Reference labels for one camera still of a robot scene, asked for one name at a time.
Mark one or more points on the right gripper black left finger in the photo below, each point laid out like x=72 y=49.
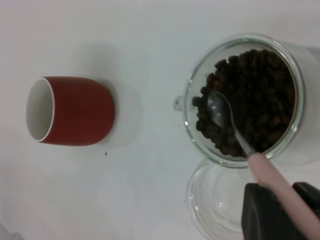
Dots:
x=265 y=220

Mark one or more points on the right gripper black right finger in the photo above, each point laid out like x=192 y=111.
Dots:
x=310 y=196

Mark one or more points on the red ceramic mug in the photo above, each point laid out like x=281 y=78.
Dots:
x=82 y=110

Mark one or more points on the pile of dark coffee beans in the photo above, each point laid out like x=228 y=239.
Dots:
x=262 y=100

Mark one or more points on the clear glass saucer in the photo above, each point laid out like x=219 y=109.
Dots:
x=215 y=200

